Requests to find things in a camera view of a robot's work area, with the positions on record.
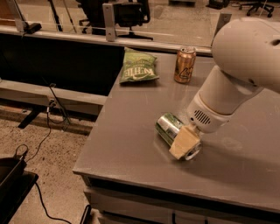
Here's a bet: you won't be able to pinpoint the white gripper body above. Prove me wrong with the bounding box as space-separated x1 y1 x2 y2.
186 94 231 133

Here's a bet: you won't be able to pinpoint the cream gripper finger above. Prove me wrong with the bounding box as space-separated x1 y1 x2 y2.
169 124 201 160

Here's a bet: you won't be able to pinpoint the green soda can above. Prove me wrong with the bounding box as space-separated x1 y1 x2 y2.
154 112 203 162

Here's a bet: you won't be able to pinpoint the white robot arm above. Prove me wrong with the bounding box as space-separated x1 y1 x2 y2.
169 17 280 160

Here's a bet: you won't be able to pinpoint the gold soda can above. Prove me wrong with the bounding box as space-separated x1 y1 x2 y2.
174 46 196 84

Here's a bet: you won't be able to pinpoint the green jalapeno chip bag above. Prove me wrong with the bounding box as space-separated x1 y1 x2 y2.
119 47 159 84

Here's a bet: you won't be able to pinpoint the distant office chair base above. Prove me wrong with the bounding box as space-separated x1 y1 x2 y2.
239 1 275 18

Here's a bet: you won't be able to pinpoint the black office chair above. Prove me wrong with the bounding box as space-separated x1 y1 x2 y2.
76 0 152 40

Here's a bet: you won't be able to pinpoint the black cart tray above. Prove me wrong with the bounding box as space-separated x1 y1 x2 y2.
0 157 39 224

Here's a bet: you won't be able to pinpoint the black tripod legs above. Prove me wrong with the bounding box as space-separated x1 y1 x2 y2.
47 0 77 32

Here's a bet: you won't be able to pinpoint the metal glass bracket right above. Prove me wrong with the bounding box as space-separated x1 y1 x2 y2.
213 12 232 36

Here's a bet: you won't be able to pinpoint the metal glass bracket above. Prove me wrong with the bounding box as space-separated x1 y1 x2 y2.
102 3 116 42
213 12 232 36
5 0 42 34

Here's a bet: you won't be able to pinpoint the black floor cable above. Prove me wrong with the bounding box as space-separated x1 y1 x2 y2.
13 82 74 224

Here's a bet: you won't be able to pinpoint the metal glass bracket middle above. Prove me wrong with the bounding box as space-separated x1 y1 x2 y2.
102 3 116 42

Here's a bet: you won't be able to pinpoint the metal glass bracket left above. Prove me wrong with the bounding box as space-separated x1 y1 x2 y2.
5 0 42 34

